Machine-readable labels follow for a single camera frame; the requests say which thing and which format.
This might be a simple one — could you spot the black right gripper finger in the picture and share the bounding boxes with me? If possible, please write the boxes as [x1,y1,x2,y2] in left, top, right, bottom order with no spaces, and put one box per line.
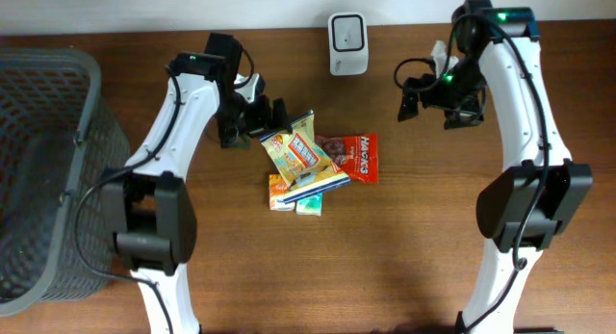
[398,77,423,122]
[444,113,483,130]

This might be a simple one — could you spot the cream wet wipes pack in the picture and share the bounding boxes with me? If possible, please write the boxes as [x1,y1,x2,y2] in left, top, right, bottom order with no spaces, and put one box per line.
[259,111,350,204]

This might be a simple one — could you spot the orange tissue pack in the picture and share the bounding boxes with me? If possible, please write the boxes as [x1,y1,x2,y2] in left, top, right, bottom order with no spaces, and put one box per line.
[269,174,295,212]

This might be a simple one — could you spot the red Hacks candy bag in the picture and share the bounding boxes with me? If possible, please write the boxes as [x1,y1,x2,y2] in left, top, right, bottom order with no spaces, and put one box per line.
[317,134,378,184]

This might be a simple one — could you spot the green tissue pack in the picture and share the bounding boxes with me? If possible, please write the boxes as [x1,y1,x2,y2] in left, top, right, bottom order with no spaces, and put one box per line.
[295,193,322,217]

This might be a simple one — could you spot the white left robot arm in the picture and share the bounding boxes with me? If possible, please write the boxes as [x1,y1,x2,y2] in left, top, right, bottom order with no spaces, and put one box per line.
[98,33,292,333]

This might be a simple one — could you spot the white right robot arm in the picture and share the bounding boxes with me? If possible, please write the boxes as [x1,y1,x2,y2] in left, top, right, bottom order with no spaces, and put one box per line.
[398,0,593,333]

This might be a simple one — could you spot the white barcode scanner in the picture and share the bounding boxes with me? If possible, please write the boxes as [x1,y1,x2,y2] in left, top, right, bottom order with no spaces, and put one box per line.
[327,13,369,76]

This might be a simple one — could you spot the grey plastic lattice basket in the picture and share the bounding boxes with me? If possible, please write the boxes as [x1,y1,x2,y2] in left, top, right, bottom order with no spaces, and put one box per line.
[1,48,131,317]

